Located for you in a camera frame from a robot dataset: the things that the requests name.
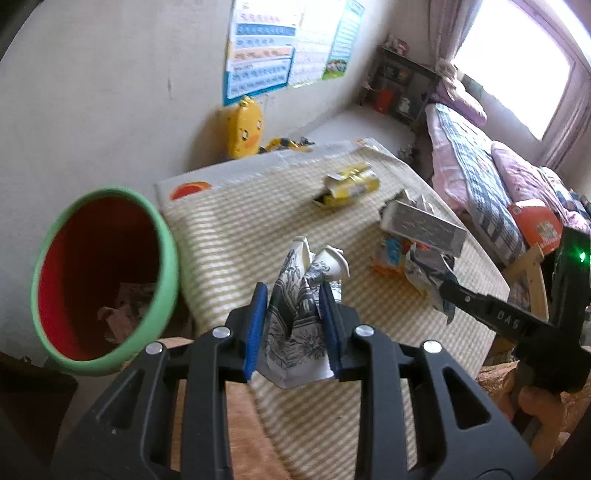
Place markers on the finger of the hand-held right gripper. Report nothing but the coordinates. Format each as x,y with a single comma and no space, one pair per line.
471,300

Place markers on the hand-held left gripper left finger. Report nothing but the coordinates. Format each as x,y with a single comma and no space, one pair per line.
256,332

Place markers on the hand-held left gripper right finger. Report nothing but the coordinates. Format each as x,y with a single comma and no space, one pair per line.
330,332

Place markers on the black-and-white printed paper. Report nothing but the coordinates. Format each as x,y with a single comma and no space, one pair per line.
295,323

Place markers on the grey paper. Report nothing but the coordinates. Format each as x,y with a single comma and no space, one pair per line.
427,272

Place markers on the white snack box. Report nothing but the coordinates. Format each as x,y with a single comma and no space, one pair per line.
420,226

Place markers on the orange and blue wrapper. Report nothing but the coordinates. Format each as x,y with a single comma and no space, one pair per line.
392,256

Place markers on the white paper scrap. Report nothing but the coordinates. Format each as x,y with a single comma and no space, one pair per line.
427,205

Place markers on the yellow carton box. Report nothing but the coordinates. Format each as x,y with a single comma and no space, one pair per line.
353,187

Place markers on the green bin red inside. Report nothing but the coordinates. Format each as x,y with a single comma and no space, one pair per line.
97,258

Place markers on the person's right hand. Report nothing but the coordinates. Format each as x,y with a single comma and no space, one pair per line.
535,406

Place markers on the wooden chair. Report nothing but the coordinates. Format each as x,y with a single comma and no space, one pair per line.
531,258

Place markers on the orange book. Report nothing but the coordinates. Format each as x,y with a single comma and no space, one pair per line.
535,226

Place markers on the purple quilt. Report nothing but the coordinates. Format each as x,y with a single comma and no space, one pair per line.
517,170

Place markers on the bed with plaid quilt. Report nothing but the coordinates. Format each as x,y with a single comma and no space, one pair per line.
461,161

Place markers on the pair of shoes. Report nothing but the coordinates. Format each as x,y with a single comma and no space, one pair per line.
408,152

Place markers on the yellow toy excavator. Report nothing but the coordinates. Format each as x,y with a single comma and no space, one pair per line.
281,144

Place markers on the pink pillow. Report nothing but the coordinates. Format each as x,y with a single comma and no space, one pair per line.
461,104

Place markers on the yellow duck toy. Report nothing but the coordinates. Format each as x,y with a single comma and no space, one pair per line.
244,129

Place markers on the red box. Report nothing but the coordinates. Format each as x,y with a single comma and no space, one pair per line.
383,100

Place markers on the dark metal shelf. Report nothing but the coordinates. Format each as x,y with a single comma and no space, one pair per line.
406,78

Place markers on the beige folded cloth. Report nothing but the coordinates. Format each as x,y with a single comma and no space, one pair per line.
450,69

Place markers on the dark wooden furniture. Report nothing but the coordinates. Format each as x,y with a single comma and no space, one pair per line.
27,397

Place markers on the bright window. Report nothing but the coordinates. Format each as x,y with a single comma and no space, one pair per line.
508,64

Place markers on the purple curtain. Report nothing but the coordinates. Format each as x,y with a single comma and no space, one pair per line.
445,27

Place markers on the large blue-bordered wall poster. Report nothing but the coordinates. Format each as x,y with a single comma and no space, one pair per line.
258,60

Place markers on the white and pink wall poster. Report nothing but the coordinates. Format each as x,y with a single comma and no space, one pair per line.
314,50

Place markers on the teal wall poster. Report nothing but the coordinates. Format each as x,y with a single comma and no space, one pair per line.
344,41

